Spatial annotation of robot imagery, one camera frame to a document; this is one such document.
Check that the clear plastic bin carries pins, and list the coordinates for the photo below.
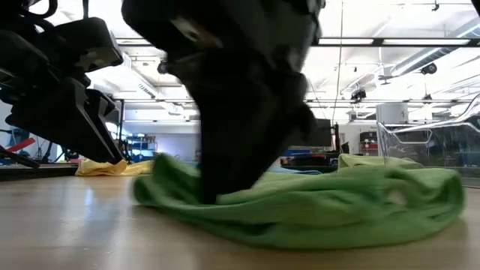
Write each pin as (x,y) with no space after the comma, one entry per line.
(431,150)

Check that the white cabinet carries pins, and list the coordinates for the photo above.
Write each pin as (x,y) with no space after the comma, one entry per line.
(392,112)

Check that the black monitor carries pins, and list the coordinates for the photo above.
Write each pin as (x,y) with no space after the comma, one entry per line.
(318,133)

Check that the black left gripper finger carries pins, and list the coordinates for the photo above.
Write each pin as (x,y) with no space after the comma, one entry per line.
(71,120)
(107,107)

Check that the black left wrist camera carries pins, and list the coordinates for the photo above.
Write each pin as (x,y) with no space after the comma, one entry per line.
(86,41)

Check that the red toolbox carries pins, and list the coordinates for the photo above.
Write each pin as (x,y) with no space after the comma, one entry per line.
(368,144)

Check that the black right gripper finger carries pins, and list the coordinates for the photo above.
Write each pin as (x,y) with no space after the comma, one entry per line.
(217,131)
(277,112)

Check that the black rack frame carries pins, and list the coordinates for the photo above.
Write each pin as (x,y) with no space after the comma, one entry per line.
(122,127)

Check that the red bar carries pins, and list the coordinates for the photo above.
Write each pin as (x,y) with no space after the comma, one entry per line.
(22,145)

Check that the yellow microfiber towel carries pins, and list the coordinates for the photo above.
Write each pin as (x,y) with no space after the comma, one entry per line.
(108,169)

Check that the blue storage shelf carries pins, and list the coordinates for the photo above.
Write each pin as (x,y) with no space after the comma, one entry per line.
(144,148)

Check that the dark green microfiber towel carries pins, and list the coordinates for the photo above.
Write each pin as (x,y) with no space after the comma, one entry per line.
(318,210)

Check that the black ceiling camera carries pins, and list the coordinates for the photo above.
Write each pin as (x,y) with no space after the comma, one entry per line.
(428,68)

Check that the black idle robot arm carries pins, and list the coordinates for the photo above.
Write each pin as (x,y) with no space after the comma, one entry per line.
(67,153)

